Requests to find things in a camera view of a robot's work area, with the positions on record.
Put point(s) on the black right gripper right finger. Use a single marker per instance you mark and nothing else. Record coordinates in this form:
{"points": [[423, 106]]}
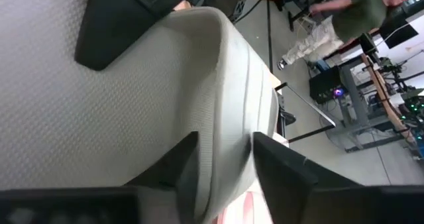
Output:
{"points": [[314, 197]]}

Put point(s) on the black computer tower purple light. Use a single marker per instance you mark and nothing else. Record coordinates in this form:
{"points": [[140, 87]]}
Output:
{"points": [[326, 85]]}

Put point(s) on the wooden top desk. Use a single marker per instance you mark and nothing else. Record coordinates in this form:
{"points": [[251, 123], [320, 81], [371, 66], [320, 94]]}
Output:
{"points": [[384, 94]]}

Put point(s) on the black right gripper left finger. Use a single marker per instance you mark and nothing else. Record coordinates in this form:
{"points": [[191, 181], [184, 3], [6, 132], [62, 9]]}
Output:
{"points": [[66, 205]]}

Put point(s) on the grey rubber slide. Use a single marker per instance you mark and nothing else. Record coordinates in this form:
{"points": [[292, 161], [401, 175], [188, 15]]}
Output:
{"points": [[99, 118]]}

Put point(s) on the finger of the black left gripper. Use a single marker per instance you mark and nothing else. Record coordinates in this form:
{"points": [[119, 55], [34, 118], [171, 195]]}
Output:
{"points": [[116, 22]]}

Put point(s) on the person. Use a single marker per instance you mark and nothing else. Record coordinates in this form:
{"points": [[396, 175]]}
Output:
{"points": [[357, 15]]}

